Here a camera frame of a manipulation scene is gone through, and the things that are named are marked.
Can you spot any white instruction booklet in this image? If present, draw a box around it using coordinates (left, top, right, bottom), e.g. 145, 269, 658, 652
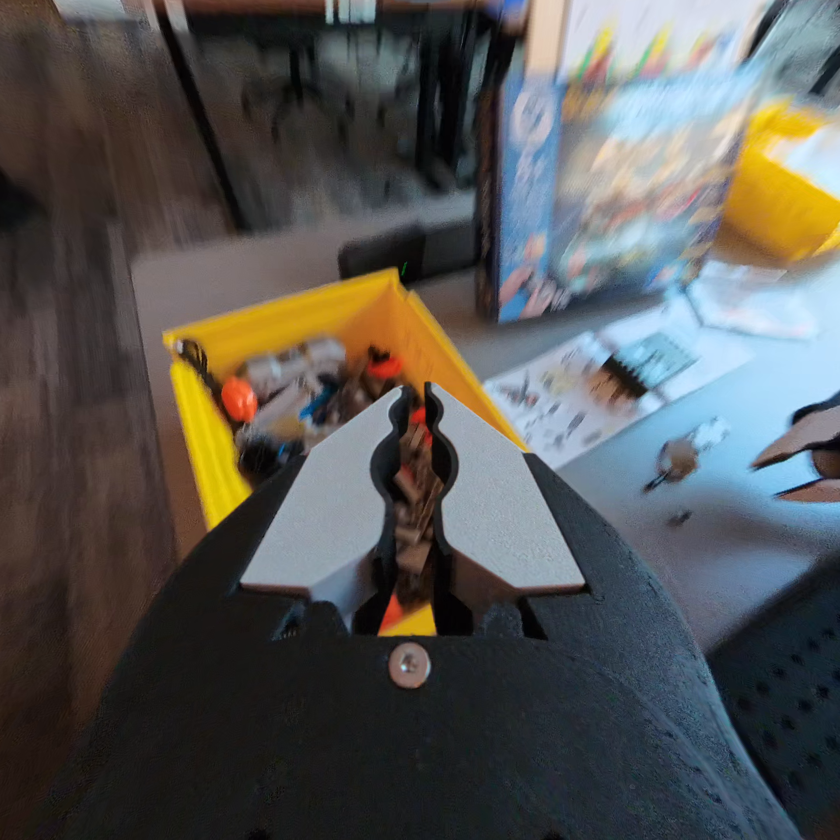
484, 320, 754, 470

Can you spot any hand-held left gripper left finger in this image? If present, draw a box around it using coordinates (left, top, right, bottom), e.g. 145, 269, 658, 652
239, 386, 413, 636

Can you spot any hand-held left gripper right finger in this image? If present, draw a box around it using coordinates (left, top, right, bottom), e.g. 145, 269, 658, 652
423, 381, 586, 636

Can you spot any large grey motor block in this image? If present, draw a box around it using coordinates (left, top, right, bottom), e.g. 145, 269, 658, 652
246, 338, 347, 395

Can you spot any black USB cable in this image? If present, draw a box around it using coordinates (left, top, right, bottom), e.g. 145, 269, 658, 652
174, 338, 221, 395

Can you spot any black device with green light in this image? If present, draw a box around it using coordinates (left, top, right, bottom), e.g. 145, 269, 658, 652
338, 225, 427, 283

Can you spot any black spoked wheel rim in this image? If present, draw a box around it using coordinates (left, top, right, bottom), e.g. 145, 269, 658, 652
239, 436, 283, 476

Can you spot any blue product box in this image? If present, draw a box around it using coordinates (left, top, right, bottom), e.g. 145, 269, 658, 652
476, 62, 765, 326

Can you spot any pile of building pieces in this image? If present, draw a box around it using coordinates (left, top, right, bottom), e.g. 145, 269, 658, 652
223, 338, 447, 611

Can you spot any small light grey building piece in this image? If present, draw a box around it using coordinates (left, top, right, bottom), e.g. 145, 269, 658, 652
689, 416, 731, 455

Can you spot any yellow plastic bin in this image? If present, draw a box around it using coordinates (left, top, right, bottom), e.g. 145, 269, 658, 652
163, 268, 531, 637
722, 101, 840, 263

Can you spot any light grey curved beam piece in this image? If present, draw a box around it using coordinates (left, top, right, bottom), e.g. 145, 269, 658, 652
656, 438, 702, 485

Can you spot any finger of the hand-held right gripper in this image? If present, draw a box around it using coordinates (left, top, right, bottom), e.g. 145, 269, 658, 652
773, 478, 840, 505
750, 403, 840, 472

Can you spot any small orange gear wheel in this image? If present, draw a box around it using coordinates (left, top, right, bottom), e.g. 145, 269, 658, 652
221, 377, 259, 424

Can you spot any black studded baseplate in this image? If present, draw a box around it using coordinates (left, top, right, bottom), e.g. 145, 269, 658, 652
707, 564, 840, 840

